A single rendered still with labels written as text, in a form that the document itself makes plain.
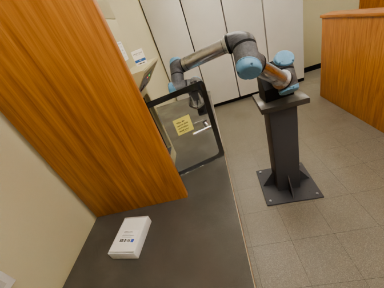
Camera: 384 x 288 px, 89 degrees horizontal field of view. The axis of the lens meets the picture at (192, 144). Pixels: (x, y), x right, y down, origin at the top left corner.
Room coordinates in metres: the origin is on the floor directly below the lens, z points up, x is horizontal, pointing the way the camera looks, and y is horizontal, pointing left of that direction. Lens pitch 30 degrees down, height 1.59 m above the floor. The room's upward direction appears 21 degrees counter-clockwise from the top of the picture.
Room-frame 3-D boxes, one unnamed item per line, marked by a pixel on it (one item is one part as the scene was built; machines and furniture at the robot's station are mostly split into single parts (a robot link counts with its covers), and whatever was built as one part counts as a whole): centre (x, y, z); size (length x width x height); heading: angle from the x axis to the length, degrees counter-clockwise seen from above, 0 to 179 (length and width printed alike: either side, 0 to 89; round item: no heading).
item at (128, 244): (0.56, 0.37, 0.96); 0.16 x 0.12 x 0.04; 160
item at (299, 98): (1.32, -0.74, 0.92); 0.32 x 0.32 x 0.04; 75
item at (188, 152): (0.79, 0.01, 1.19); 0.30 x 0.01 x 0.40; 96
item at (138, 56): (0.97, 0.08, 1.54); 0.05 x 0.05 x 0.06; 4
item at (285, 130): (1.32, -0.74, 0.45); 0.48 x 0.48 x 0.90; 75
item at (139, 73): (0.91, 0.09, 1.46); 0.32 x 0.12 x 0.10; 168
